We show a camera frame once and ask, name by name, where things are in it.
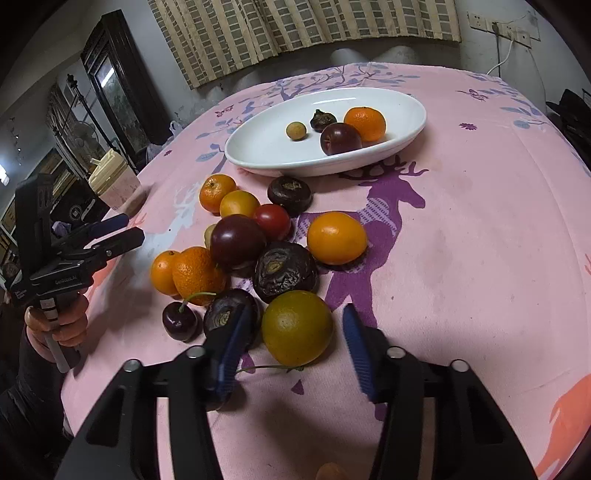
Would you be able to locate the beige lidded tumbler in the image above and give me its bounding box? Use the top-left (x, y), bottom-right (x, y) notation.
top-left (88, 149), bottom-right (140, 210)

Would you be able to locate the large dark plum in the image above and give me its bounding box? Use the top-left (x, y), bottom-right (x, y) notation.
top-left (211, 214), bottom-right (266, 270)

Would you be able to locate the dark round mangosteen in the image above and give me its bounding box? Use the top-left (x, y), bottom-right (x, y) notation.
top-left (267, 176), bottom-right (312, 217)

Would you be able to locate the yellow orange small fruit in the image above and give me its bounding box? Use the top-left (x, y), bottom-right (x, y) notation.
top-left (219, 190), bottom-right (260, 218)

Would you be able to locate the orange mandarin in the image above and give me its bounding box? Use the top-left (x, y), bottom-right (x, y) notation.
top-left (198, 174), bottom-right (236, 215)

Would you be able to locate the wall power strip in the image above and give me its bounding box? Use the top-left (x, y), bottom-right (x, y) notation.
top-left (467, 12), bottom-right (532, 48)

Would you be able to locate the small orange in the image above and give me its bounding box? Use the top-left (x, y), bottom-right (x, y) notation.
top-left (150, 250), bottom-right (179, 296)

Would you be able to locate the pink patterned tablecloth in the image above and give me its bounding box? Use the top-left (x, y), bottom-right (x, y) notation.
top-left (62, 63), bottom-right (590, 479)

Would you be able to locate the smooth orange fruit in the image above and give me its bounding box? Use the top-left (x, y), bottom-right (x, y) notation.
top-left (307, 212), bottom-right (369, 266)

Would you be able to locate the small green yellow fruit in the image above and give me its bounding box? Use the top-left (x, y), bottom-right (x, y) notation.
top-left (204, 224), bottom-right (215, 249)

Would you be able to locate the white oval plate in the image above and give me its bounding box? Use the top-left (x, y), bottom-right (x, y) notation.
top-left (225, 87), bottom-right (427, 177)

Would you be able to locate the bumpy mandarin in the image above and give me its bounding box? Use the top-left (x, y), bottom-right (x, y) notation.
top-left (172, 246), bottom-right (229, 306)

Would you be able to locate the person's left hand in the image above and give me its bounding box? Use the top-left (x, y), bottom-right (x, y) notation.
top-left (24, 293), bottom-right (89, 363)

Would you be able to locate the dark passion fruit front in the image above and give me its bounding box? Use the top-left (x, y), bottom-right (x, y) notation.
top-left (204, 288), bottom-right (262, 350)

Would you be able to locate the mandarin in plate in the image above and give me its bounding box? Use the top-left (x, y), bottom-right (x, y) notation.
top-left (344, 107), bottom-right (387, 143)

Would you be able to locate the small longan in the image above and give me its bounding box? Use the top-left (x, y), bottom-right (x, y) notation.
top-left (286, 121), bottom-right (308, 141)

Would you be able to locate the wrinkled passion fruit large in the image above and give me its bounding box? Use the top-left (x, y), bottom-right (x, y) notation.
top-left (252, 241), bottom-right (318, 304)

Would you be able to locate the checkered beige curtain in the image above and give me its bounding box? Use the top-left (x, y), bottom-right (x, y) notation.
top-left (148, 0), bottom-right (462, 89)

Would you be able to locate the yellow green lime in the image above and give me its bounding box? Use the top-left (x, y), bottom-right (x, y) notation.
top-left (262, 290), bottom-right (335, 368)

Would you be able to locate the red cherry tomato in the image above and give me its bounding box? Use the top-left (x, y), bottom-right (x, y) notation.
top-left (253, 204), bottom-right (291, 241)

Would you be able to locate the dark plum in plate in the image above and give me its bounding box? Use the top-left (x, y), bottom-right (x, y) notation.
top-left (321, 122), bottom-right (363, 155)

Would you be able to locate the dark cherry with stem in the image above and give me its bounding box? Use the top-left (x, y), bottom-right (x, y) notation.
top-left (161, 291), bottom-right (216, 343)

